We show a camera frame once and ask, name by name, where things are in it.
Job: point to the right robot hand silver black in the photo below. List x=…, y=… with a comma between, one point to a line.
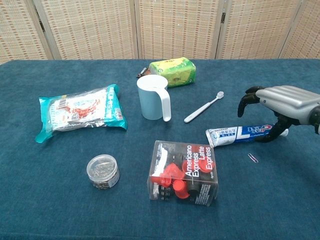
x=287, y=100

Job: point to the blue and white toothpaste tube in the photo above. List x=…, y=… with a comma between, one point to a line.
x=230, y=136

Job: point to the white toothbrush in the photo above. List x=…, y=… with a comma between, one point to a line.
x=200, y=111

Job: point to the metal paper clip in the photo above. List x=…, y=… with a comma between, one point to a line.
x=253, y=158

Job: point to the clear coffee capsule box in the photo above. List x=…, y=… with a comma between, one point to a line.
x=195, y=165

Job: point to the green tissue pack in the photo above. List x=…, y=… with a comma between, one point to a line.
x=177, y=72

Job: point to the red coffee capsule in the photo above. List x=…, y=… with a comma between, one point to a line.
x=172, y=172
x=180, y=188

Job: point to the small dark red snack packet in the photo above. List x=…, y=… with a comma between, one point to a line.
x=143, y=72

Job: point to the clear round clip container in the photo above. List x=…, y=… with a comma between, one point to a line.
x=102, y=170

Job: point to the teal clear food package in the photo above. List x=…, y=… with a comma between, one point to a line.
x=82, y=110

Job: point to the woven folding screen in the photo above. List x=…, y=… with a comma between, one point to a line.
x=87, y=25

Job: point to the teal tablecloth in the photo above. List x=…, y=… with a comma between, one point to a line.
x=50, y=205

